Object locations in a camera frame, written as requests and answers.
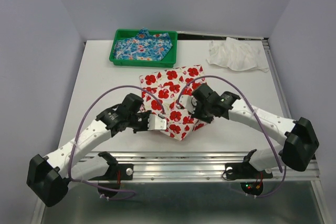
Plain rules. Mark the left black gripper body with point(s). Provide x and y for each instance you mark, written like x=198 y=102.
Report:
x=139 y=121

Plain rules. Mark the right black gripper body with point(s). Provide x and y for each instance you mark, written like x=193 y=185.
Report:
x=202 y=114

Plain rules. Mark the red poppy white skirt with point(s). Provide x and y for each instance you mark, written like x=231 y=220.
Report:
x=166 y=85

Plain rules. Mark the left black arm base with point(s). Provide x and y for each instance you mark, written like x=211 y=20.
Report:
x=126 y=172

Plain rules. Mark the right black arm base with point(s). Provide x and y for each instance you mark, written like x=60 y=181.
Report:
x=244 y=170

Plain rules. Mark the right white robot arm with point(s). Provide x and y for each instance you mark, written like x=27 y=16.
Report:
x=296 y=139

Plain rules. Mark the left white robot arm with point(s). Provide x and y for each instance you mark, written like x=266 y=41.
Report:
x=51 y=176

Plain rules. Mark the green plastic tray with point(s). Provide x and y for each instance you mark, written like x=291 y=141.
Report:
x=167 y=62

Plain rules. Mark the white crumpled skirt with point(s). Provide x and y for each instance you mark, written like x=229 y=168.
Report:
x=237 y=55

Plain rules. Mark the blue floral skirt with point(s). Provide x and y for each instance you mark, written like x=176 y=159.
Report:
x=143 y=46

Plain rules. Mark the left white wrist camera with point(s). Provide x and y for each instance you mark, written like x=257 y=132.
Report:
x=156 y=123

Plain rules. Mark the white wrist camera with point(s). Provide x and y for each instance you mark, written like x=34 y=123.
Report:
x=188 y=103
x=156 y=123

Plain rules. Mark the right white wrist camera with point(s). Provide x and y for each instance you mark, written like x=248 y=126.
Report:
x=188 y=103

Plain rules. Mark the aluminium rail frame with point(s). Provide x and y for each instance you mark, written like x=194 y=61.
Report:
x=170 y=175

